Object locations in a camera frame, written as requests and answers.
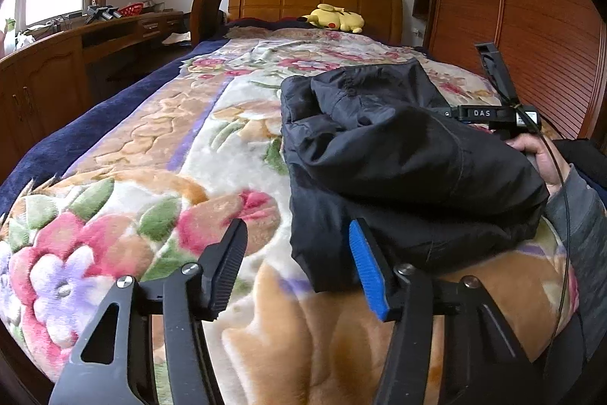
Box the person's dark clothing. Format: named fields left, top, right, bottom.
left=552, top=138, right=607, bottom=202

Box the person's right forearm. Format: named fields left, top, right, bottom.
left=541, top=165, right=607, bottom=363

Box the navy blue bedsheet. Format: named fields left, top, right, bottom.
left=0, top=20, right=280, bottom=216

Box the person's right hand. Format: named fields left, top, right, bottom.
left=505, top=134, right=565, bottom=197

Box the yellow plush toy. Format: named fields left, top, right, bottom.
left=298, top=3, right=366, bottom=35

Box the black cable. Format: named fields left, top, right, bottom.
left=514, top=104, right=572, bottom=387

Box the floral plush blanket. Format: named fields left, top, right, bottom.
left=0, top=28, right=582, bottom=405

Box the black jacket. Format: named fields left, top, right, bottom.
left=280, top=58, right=551, bottom=293

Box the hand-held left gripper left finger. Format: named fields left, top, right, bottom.
left=47, top=217, right=248, bottom=405

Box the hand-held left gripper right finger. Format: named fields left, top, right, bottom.
left=348, top=217, right=551, bottom=405

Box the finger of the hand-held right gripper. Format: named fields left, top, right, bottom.
left=475, top=42, right=519, bottom=107

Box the white plastic bag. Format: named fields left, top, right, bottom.
left=14, top=30, right=38, bottom=51

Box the wooden chair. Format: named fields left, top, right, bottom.
left=190, top=0, right=227, bottom=47

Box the wooden louvred wardrobe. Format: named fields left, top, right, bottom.
left=422, top=0, right=607, bottom=140

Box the wooden desk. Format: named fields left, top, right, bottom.
left=0, top=9, right=193, bottom=178

